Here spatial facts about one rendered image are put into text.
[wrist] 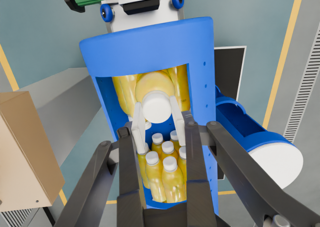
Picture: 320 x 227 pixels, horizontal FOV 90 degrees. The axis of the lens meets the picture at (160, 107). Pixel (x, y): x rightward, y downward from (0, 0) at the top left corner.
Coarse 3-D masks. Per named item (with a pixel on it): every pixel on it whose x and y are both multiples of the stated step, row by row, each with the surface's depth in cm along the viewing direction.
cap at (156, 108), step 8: (152, 96) 21; (160, 96) 21; (144, 104) 20; (152, 104) 20; (160, 104) 21; (168, 104) 21; (144, 112) 21; (152, 112) 21; (160, 112) 21; (168, 112) 21; (152, 120) 22; (160, 120) 22
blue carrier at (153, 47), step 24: (168, 24) 23; (192, 24) 25; (96, 48) 26; (120, 48) 24; (144, 48) 24; (168, 48) 24; (192, 48) 26; (96, 72) 29; (120, 72) 26; (144, 72) 25; (192, 72) 27; (192, 96) 29; (120, 120) 49; (168, 120) 61; (216, 168) 44; (144, 192) 64; (216, 192) 47
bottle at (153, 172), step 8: (160, 160) 51; (152, 168) 49; (160, 168) 50; (152, 176) 49; (160, 176) 50; (152, 184) 51; (160, 184) 51; (152, 192) 53; (160, 192) 52; (160, 200) 54
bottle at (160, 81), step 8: (152, 72) 25; (160, 72) 25; (168, 72) 29; (144, 80) 24; (152, 80) 23; (160, 80) 23; (168, 80) 24; (136, 88) 25; (144, 88) 23; (152, 88) 22; (160, 88) 22; (168, 88) 23; (136, 96) 24; (144, 96) 22; (168, 96) 22
